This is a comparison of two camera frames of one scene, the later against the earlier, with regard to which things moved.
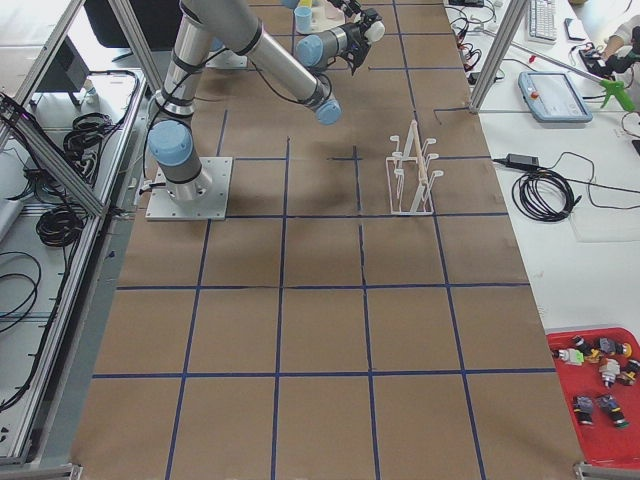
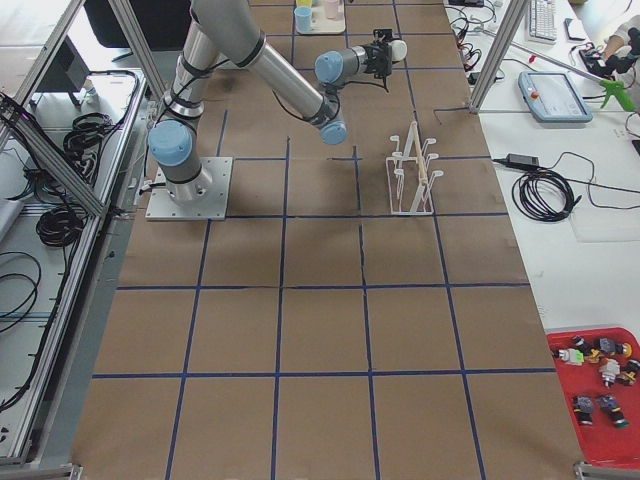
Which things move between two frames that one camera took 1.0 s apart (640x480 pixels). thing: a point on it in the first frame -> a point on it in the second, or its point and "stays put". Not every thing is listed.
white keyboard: x=542 y=22 stays put
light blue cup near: x=303 y=19 stays put
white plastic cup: x=375 y=31 -> x=398 y=50
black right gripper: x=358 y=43 -> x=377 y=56
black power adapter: x=517 y=160 stays put
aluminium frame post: x=495 y=62 stays put
